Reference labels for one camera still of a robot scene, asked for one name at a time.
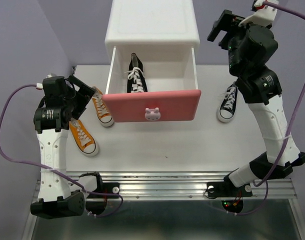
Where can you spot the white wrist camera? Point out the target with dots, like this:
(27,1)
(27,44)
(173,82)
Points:
(264,15)
(40,86)

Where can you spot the dark pink drawer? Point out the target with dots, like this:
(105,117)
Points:
(152,100)

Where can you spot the white shoe cabinet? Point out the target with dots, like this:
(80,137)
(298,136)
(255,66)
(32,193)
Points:
(163,34)

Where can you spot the orange sneaker near cabinet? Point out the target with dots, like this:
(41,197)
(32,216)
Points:
(101,109)

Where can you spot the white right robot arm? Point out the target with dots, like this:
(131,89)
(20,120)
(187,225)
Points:
(262,92)

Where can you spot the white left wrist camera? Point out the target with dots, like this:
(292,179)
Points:
(40,86)

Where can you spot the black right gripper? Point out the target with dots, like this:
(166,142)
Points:
(224,23)

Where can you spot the aluminium mounting rail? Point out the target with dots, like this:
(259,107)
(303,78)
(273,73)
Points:
(179,185)

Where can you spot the black sneaker front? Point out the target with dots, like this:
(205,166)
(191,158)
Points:
(136,82)

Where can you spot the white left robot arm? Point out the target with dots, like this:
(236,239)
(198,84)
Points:
(59,195)

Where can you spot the black sneaker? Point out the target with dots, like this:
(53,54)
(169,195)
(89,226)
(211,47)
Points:
(226,110)
(136,82)

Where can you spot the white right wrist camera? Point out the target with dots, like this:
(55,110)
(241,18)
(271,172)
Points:
(264,15)

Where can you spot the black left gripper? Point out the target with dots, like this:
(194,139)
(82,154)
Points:
(86,92)

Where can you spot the orange sneaker front left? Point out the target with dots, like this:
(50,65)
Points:
(83,139)

